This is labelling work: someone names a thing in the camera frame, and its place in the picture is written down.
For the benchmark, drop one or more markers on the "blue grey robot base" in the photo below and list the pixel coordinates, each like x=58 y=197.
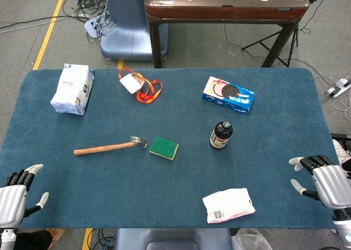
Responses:
x=126 y=19

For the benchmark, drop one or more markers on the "brown mahjong table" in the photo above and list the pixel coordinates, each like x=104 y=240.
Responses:
x=225 y=11

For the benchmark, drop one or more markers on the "blue cookie box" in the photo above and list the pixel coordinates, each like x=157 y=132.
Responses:
x=233 y=96

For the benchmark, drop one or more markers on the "green yellow sponge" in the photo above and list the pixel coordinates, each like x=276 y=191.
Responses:
x=164 y=148

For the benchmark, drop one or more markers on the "white shoe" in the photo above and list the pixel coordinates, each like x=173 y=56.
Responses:
x=340 y=154

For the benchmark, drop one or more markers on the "brown shoe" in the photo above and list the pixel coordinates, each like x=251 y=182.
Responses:
x=56 y=233

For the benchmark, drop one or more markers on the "dark tea bottle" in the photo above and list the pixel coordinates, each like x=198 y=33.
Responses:
x=220 y=137

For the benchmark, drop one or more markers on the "clear plastic bag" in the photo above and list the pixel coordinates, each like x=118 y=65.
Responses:
x=252 y=240

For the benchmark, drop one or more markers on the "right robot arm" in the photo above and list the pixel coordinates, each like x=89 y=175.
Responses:
x=342 y=225

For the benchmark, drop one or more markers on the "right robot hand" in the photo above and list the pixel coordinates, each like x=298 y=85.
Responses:
x=331 y=184

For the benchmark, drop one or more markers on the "white tissue pack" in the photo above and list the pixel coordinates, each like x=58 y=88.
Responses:
x=72 y=89

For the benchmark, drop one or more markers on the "white pink plastic packet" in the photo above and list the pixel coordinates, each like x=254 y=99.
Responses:
x=229 y=206

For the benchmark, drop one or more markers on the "grey robot torso base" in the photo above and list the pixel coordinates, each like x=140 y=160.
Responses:
x=172 y=239

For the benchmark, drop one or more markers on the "white power strip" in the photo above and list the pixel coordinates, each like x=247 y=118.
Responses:
x=338 y=87

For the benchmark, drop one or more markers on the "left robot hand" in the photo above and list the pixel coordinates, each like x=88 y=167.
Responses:
x=12 y=203

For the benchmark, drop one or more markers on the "black tripod stand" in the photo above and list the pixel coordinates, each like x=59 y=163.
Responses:
x=289 y=52

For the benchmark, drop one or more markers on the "black trouser leg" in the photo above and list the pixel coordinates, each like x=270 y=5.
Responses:
x=33 y=240

